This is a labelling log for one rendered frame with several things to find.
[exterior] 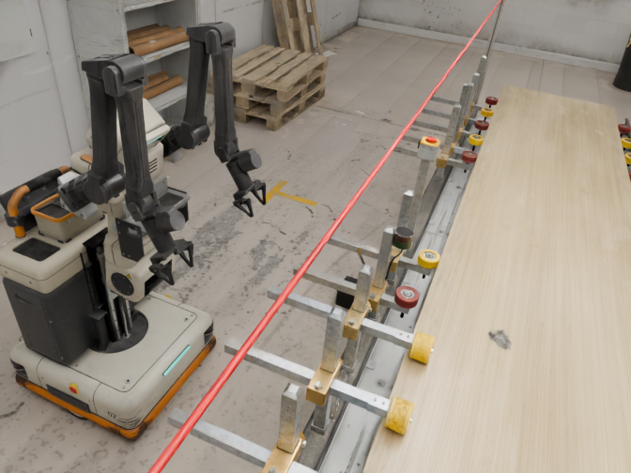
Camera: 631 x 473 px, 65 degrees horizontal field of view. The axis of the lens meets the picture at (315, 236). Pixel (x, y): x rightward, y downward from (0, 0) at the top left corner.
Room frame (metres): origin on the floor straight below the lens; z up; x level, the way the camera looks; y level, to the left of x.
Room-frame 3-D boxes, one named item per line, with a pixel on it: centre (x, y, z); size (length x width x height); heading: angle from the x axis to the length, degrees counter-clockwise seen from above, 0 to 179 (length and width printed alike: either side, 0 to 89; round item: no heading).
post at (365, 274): (1.11, -0.15, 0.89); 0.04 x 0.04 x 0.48; 70
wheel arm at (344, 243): (1.57, -0.25, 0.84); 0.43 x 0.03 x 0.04; 70
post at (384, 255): (1.35, -0.24, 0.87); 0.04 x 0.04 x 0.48; 70
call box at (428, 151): (1.83, -0.41, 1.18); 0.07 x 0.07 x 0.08; 70
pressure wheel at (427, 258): (1.50, -0.43, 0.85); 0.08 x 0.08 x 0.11
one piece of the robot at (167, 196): (1.45, 0.58, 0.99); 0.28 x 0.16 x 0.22; 160
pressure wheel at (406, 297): (1.28, -0.33, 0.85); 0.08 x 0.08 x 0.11
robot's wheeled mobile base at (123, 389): (1.55, 0.86, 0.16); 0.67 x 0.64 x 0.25; 70
